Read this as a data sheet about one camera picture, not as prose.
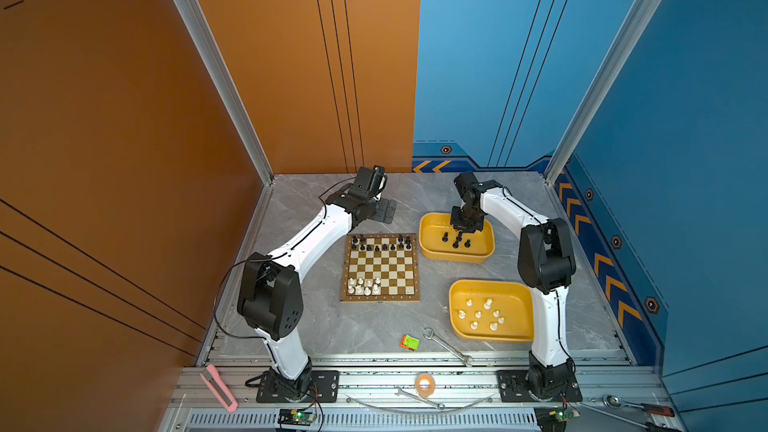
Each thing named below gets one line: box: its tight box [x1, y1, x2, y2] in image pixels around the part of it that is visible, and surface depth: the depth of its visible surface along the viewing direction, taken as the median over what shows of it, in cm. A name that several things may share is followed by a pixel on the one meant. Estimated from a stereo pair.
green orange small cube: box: [400, 335, 420, 351], surface depth 80 cm
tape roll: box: [415, 373, 435, 398], surface depth 76 cm
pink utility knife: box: [200, 364, 239, 413], surface depth 75 cm
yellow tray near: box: [449, 279, 534, 343], surface depth 86 cm
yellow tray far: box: [419, 213, 496, 264], surface depth 101 cm
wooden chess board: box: [340, 233, 420, 303], surface depth 95 cm
